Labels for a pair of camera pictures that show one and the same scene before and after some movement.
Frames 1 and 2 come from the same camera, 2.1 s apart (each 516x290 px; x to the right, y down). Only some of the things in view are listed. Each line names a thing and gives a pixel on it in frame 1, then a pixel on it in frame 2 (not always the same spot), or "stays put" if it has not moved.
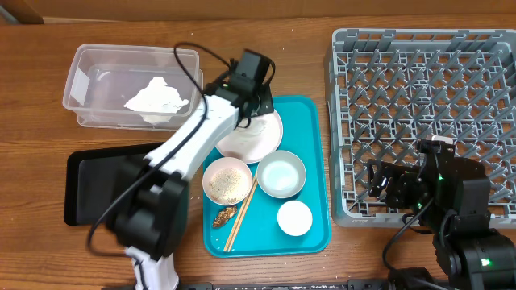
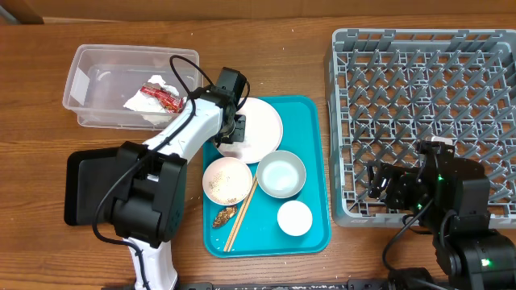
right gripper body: x=401 y=193 stays put
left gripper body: x=264 y=98 → x=235 y=131
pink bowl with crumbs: x=227 y=180 stays put
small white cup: x=294 y=217 stays put
